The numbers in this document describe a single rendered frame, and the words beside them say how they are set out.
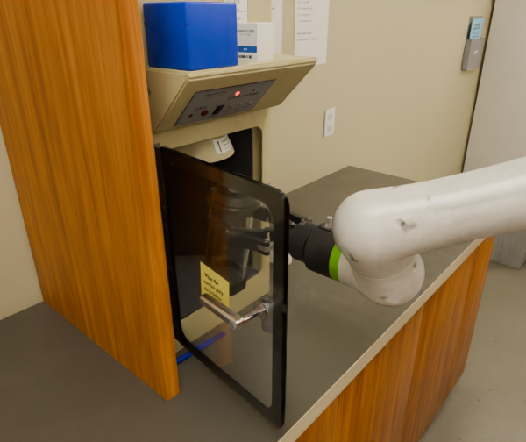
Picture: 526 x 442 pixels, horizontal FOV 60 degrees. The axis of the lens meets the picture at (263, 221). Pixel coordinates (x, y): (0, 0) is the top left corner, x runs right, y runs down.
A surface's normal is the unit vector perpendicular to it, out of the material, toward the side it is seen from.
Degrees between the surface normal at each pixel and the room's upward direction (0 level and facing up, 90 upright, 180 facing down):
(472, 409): 0
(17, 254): 90
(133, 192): 90
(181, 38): 90
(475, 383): 0
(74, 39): 90
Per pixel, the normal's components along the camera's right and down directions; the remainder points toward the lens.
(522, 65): -0.65, 0.32
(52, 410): 0.00, -0.91
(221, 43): 0.75, 0.27
